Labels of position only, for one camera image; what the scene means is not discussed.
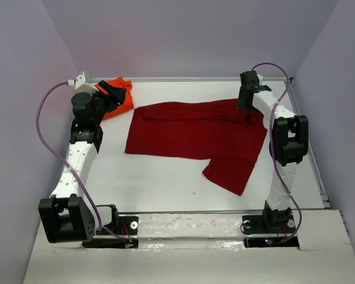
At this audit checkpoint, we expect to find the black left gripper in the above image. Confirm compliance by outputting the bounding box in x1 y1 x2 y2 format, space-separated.
88 81 127 125

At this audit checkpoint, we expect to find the dark red t shirt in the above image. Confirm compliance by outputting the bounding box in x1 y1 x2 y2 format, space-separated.
125 99 267 195

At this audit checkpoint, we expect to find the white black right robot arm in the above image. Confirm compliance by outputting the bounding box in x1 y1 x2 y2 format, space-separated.
238 70 309 235

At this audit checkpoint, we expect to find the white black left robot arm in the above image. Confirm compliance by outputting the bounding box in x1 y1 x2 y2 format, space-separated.
35 76 127 243

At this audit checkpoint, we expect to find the orange t shirt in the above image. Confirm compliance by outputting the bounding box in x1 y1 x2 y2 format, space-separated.
103 76 134 120

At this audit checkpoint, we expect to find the white front panel board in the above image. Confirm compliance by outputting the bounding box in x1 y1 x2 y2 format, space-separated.
22 209 355 284

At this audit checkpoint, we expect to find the white table edge rail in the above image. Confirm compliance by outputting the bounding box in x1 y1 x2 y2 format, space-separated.
91 76 286 83

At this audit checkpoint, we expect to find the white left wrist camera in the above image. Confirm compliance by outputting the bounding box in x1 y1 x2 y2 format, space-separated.
67 71 98 94

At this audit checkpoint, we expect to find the right side aluminium rail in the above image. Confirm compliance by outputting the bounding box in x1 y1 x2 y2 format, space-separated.
285 78 332 209

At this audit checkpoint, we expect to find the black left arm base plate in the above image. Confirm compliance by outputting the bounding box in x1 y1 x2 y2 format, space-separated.
82 215 139 249

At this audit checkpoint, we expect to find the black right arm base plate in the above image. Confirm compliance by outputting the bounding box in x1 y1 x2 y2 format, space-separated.
240 215 299 249

